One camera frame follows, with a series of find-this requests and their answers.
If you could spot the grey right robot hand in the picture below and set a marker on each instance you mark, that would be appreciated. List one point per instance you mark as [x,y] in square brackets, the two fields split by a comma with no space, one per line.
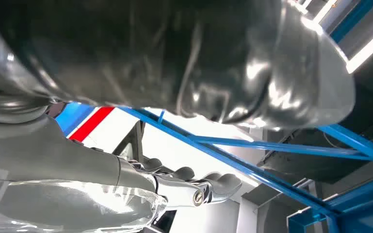
[61,154]

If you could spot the blue metal shelf rack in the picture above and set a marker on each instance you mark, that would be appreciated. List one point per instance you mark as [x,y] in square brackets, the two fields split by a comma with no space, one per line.
[224,157]

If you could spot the white car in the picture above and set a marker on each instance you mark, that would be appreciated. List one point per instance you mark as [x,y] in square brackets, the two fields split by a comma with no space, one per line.
[180,151]

